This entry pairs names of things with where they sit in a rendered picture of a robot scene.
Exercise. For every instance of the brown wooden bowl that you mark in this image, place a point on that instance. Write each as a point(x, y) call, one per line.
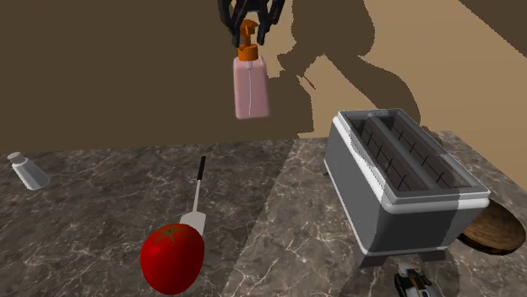
point(496, 232)

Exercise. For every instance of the pink soap bottle orange pump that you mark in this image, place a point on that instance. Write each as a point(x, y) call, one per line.
point(251, 88)

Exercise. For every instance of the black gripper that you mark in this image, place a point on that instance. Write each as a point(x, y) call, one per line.
point(253, 4)

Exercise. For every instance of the white salt shaker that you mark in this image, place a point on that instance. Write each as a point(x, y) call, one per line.
point(28, 173)

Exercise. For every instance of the grey and white toaster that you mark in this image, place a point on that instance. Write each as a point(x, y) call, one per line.
point(395, 193)

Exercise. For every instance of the red tomato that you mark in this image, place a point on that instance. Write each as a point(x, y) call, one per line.
point(172, 259)

